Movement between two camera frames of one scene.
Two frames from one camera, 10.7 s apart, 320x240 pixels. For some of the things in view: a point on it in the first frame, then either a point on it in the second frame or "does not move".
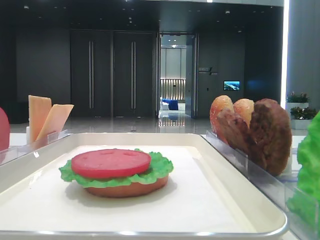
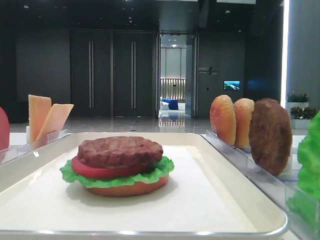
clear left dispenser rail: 8,153 does not move
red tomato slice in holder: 5,130 does not move
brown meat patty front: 236,130 -> 119,152
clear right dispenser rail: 302,208 does not move
